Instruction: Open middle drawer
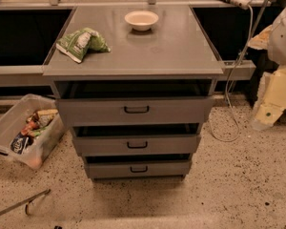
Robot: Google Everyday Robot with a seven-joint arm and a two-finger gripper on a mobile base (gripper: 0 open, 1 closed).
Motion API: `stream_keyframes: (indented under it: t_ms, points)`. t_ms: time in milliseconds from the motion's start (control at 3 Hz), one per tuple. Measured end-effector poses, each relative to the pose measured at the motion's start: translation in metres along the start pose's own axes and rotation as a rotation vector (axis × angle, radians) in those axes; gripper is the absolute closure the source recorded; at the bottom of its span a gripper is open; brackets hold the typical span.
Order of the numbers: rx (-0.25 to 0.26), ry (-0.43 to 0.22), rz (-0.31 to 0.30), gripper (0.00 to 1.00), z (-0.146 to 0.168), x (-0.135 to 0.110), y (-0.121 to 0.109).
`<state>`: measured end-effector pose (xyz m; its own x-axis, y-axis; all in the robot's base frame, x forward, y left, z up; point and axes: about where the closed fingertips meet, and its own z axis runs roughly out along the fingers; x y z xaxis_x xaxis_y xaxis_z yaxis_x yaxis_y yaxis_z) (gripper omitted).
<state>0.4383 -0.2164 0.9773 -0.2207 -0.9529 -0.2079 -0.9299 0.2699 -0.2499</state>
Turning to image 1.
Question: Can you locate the tan snack packet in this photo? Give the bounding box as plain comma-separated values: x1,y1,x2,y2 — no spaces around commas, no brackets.
36,109,58,128

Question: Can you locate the white cable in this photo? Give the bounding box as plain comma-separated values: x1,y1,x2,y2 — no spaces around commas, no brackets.
209,4,255,143

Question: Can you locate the blue snack packet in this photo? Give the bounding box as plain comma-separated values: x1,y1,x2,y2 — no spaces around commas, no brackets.
10,135,29,155

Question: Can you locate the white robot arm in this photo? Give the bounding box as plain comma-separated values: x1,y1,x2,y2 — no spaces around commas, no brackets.
249,7,286,131

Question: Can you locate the white bowl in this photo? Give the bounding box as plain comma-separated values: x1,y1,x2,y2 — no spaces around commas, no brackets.
124,10,158,31

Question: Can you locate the grey bottom drawer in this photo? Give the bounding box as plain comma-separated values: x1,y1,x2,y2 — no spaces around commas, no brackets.
85,160,192,179

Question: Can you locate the grey drawer cabinet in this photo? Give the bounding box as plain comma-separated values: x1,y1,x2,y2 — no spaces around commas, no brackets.
44,5,223,167

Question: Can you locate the clear plastic bin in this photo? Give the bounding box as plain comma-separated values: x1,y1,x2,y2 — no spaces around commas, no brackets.
0,94,65,169

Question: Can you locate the green chip bag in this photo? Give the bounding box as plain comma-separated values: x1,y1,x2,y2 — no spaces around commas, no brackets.
56,28,111,63

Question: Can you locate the red snack packet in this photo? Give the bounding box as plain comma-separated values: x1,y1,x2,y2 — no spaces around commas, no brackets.
21,121,39,135

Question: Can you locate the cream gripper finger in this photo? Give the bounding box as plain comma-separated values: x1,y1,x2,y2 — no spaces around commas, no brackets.
248,25,273,50
251,66,286,131

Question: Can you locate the grey drawer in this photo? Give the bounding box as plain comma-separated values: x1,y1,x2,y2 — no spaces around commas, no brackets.
85,160,192,179
56,97,214,127
73,135,201,156

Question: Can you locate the grey top drawer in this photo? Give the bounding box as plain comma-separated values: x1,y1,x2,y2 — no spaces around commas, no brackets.
56,97,214,127

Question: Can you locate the metal rod on floor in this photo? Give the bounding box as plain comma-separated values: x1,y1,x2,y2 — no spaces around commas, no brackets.
0,189,51,217

